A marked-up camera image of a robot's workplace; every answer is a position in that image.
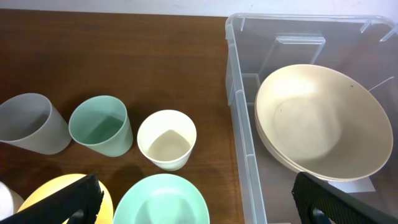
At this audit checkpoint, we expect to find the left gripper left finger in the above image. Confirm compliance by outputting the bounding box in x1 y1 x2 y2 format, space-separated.
1 174 104 224

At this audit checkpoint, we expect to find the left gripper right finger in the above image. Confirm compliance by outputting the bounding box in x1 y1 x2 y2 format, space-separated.
292 172 397 224

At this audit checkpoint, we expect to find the white small bowl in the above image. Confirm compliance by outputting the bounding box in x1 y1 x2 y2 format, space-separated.
0 182 24 220

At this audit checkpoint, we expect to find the green plastic cup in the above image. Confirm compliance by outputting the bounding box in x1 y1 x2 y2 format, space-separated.
68 95 133 157

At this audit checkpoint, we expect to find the grey plastic cup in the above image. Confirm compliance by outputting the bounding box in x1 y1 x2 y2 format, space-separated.
1 93 72 155

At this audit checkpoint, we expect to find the cream plastic cup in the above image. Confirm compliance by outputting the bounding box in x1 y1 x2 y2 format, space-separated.
137 110 197 171

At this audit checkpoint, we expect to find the yellow small bowl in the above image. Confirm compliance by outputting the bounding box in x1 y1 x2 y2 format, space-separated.
18 174 114 224

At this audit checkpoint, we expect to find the white label sticker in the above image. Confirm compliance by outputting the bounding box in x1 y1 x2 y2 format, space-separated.
328 177 376 194

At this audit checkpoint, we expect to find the green small bowl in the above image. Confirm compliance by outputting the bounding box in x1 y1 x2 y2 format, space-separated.
113 174 210 224

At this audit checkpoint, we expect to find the clear plastic storage bin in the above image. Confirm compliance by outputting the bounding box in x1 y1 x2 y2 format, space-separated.
225 13 397 223

